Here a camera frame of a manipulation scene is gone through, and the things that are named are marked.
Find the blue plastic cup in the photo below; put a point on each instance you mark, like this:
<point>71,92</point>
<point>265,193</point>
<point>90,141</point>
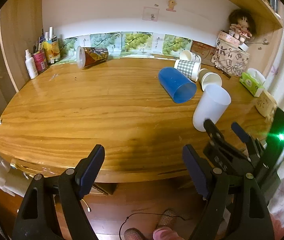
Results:
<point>178,86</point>

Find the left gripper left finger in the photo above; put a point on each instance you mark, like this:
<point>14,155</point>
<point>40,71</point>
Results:
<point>37,217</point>

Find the green tissue pack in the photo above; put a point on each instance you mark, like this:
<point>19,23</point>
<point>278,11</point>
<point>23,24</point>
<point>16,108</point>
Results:
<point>253,81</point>

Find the white spray bottle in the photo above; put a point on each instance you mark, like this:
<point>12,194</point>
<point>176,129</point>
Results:
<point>30,65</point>

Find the dark printed paper cup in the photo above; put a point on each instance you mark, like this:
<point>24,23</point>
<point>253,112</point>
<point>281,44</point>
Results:
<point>90,56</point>

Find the wooden bookshelf unit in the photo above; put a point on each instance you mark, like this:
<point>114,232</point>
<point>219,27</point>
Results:
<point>23,21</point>

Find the black pen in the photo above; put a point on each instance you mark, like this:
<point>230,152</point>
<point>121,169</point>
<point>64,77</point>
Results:
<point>224,73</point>

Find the letter print fabric bag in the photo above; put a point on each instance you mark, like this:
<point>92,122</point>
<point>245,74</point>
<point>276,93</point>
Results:
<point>229,59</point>

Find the pink red can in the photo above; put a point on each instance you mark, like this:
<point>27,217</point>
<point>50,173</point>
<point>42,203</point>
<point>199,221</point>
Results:
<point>40,61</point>

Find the brown hair rag doll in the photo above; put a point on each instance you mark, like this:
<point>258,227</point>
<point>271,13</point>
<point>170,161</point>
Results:
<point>242,25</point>

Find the checkered paper cup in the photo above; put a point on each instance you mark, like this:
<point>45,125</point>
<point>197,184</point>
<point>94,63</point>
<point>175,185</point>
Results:
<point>188,68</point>

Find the pink round box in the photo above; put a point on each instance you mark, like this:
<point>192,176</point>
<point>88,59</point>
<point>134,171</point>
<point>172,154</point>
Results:
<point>228,39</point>

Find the grape picture panels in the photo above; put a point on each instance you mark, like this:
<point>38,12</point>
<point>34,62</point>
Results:
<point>128,43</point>

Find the cream ceramic mug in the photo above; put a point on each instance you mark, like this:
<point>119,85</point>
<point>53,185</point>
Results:
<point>266,105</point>

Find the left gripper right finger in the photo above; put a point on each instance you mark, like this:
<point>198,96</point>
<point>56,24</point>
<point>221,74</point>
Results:
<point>249,219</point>

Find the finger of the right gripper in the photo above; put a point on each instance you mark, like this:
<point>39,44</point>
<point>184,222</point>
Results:
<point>244,137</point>
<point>216,137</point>

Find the white calligraphy paper cup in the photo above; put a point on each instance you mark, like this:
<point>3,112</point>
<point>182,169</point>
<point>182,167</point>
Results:
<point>187,55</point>

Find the brown sleeve paper cup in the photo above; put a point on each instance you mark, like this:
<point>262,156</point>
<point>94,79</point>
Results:
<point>206,77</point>

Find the translucent white plastic cup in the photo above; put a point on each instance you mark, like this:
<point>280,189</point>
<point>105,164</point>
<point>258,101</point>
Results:
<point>213,103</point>

